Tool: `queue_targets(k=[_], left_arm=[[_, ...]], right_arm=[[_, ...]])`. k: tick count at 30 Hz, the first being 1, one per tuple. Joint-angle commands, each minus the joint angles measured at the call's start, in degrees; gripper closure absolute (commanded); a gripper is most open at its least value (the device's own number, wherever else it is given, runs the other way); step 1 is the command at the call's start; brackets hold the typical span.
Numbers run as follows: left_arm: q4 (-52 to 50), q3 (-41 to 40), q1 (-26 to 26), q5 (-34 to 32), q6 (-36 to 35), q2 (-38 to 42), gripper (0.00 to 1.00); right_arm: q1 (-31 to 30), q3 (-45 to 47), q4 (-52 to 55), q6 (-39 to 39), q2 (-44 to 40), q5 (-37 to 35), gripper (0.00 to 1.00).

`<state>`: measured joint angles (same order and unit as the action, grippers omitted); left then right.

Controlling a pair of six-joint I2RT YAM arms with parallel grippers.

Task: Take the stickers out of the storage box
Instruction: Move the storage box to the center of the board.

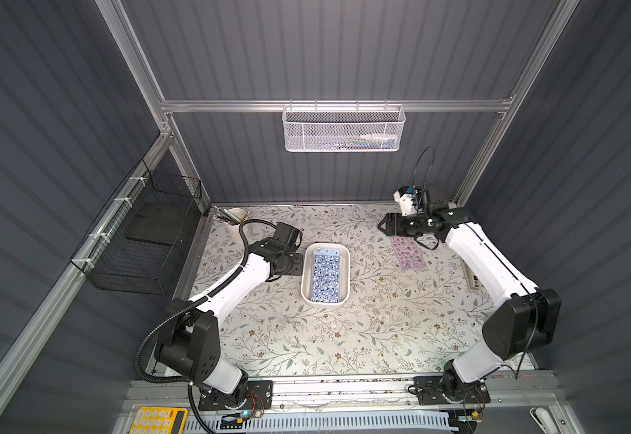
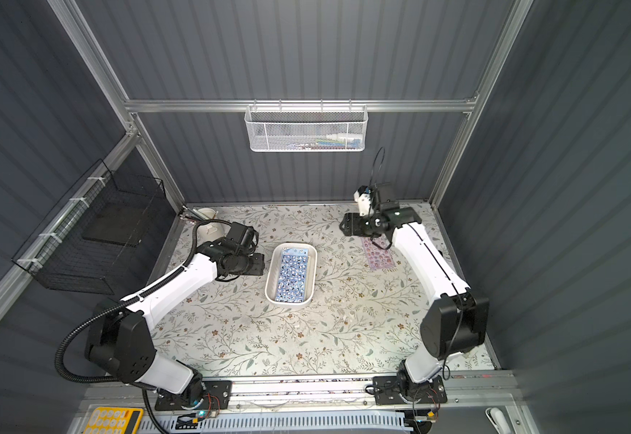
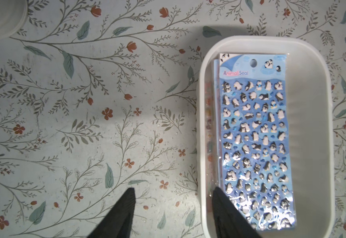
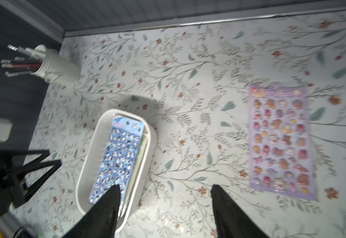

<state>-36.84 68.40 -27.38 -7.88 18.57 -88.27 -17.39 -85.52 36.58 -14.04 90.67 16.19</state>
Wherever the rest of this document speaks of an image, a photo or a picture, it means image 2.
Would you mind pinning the white slotted cable duct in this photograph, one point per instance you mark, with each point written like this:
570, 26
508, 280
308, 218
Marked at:
356, 421

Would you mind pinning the pink 3D sticker sheet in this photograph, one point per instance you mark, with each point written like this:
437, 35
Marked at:
377, 259

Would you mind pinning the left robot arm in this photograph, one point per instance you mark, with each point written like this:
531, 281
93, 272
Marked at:
122, 341

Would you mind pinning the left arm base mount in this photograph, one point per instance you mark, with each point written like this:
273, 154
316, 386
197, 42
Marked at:
205, 395

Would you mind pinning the items in white basket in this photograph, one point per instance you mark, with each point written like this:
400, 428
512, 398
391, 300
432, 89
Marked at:
338, 141

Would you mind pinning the white object bottom right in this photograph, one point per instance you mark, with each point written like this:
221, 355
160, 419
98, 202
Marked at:
498, 420

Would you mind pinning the black wire wall basket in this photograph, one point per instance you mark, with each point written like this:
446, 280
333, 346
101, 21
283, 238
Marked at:
110, 238

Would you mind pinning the blue sticker sheet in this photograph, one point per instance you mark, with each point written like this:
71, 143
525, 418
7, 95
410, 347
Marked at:
291, 286

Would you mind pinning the yellow calculator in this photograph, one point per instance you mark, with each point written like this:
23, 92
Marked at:
113, 420

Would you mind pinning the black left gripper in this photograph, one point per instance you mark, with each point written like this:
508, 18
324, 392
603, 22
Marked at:
256, 263

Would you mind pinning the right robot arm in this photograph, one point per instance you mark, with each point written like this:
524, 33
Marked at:
456, 321

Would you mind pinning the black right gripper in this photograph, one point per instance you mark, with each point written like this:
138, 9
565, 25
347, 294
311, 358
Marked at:
349, 224

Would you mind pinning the cream metal pen bucket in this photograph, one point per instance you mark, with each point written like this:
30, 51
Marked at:
208, 232

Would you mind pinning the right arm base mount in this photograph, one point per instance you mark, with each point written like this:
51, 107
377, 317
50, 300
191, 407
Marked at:
399, 389

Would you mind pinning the white wire wall basket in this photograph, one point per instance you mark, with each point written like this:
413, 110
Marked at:
268, 131

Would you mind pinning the white plastic storage tray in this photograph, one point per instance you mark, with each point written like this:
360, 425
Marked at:
273, 273

